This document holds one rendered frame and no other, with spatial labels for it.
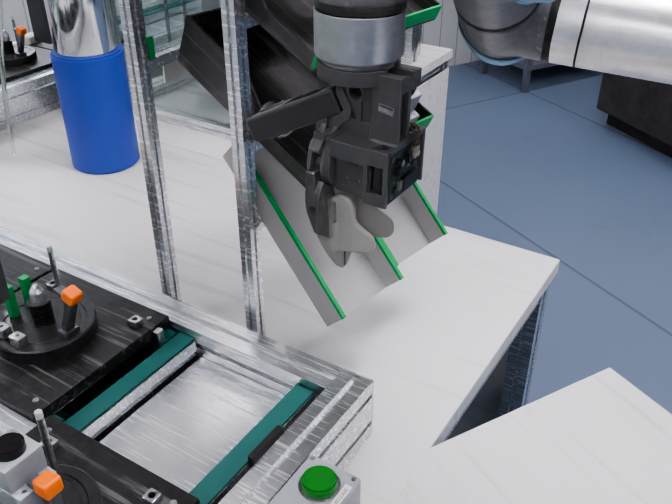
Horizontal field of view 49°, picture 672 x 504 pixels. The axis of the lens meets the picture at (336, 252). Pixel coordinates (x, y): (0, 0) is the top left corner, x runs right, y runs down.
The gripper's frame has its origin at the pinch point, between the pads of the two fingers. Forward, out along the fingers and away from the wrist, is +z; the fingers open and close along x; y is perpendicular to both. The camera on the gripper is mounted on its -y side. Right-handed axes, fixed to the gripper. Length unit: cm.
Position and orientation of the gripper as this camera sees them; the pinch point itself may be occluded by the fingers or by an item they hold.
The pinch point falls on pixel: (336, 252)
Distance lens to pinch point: 74.3
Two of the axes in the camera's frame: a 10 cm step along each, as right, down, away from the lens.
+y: 8.4, 2.9, -4.5
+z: -0.1, 8.5, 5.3
